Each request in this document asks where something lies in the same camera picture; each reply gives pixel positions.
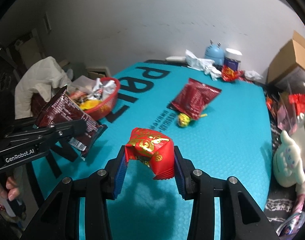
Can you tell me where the red gold candy packet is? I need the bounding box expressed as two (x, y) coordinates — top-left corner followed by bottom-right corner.
(125, 127), (175, 180)

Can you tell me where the beige brown snack bag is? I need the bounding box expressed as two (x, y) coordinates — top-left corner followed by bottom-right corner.
(34, 86), (107, 159)

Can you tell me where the yellow snack packet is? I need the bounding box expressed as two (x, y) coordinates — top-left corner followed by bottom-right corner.
(79, 99), (102, 111)

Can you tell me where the dark red snack bag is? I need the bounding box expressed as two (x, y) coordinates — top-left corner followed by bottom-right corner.
(171, 78), (221, 120)

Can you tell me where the clear zip bag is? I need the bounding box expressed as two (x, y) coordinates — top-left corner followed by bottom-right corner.
(67, 75), (97, 94)

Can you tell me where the white snack packet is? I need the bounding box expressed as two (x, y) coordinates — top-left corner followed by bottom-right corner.
(87, 78), (104, 100)

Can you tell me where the person's left hand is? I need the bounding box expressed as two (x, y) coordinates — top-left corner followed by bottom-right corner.
(0, 175), (23, 201)

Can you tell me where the yellow foil candy ball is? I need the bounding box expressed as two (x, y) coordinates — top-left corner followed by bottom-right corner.
(177, 113), (196, 128)

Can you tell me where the white quilted jacket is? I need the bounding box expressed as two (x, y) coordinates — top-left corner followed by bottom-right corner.
(15, 56), (71, 119)

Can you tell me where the red plastic mesh basket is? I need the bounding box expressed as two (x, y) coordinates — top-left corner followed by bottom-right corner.
(68, 76), (122, 121)

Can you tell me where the teal printed table mat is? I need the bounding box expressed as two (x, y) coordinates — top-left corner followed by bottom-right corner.
(32, 61), (273, 240)

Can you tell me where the white packet in basket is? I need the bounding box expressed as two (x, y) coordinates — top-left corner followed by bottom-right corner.
(101, 80), (117, 101)

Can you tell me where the red packet near jar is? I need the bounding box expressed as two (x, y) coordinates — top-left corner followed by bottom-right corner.
(221, 66), (245, 82)

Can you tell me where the crumpled white tissue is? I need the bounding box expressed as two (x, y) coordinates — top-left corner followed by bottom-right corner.
(185, 49), (222, 81)

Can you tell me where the pale green plush toy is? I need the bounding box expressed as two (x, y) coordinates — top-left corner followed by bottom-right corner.
(272, 131), (305, 187)

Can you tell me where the white remote on table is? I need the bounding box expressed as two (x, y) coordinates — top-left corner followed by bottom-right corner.
(165, 56), (186, 63)

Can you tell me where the small crumpled white wrapper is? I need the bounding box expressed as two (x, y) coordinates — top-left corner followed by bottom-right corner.
(244, 70), (263, 81)

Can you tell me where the blue deer humidifier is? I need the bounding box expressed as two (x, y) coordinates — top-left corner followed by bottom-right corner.
(204, 40), (225, 67)

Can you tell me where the white lidded purple jar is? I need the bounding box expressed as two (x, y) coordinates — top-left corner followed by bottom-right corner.
(223, 48), (242, 71)

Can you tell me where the red packet in clutter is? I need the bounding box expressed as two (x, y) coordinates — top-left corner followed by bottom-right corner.
(288, 94), (305, 115)

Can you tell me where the brown cardboard box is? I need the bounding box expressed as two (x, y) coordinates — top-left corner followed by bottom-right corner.
(266, 31), (305, 88)

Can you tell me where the wooden wall hatch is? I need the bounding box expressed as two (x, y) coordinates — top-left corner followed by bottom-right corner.
(86, 66), (111, 80)

